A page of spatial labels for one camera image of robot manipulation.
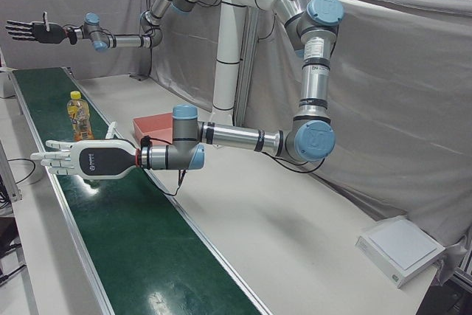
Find dexterous robot hand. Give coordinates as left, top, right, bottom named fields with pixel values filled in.
left=30, top=121, right=141, bottom=181
left=5, top=12, right=69, bottom=45

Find pink plastic basket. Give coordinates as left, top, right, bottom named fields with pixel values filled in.
left=132, top=111, right=174, bottom=145

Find orange juice bottle yellow cap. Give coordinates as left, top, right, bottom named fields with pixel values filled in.
left=66, top=90, right=94, bottom=142

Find small white box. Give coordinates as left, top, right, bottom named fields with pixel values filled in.
left=0, top=66, right=15, bottom=100

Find green conveyor belt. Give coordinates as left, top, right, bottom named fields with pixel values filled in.
left=9, top=66, right=274, bottom=315

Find grey fabric curtain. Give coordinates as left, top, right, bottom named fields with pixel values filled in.
left=0, top=0, right=472, bottom=257

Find flat white box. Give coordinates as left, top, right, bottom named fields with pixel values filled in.
left=355, top=215, right=446, bottom=288

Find black cable loop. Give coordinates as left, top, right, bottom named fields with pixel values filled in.
left=6, top=157, right=37, bottom=185

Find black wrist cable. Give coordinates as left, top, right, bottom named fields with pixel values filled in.
left=142, top=136, right=188, bottom=198

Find short aluminium profile bracket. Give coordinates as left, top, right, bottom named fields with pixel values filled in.
left=0, top=134, right=23, bottom=204

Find white robot torso pedestal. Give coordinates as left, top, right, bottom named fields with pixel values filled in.
left=180, top=0, right=310, bottom=113

